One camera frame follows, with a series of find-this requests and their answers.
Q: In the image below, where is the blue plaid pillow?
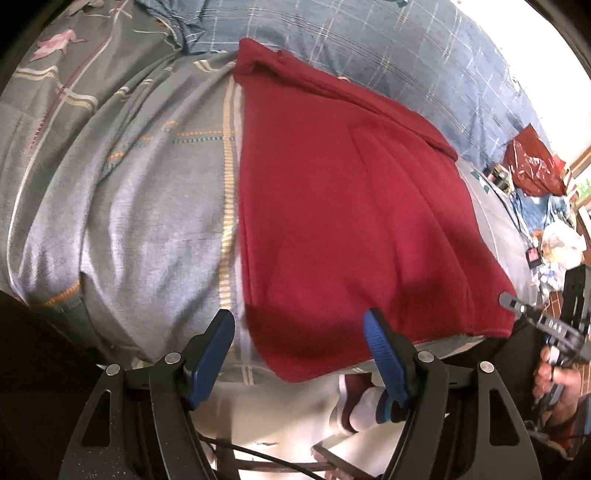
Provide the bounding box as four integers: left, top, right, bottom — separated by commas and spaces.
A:
140, 0, 545, 168

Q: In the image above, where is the grey patterned bed sheet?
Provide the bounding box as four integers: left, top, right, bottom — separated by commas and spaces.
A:
1, 1, 529, 383

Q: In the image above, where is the small red tag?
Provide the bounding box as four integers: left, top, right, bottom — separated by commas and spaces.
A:
526, 247, 543, 270

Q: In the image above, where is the red plastic bag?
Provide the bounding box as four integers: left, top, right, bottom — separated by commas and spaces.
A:
503, 124, 567, 197

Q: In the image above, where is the right hand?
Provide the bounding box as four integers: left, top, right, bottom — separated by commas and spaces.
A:
533, 346, 581, 427

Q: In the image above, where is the blue denim cloth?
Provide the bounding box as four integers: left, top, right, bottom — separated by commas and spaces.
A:
511, 189, 573, 233

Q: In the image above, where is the red knit garment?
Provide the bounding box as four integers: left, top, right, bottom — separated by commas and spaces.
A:
233, 39, 514, 382

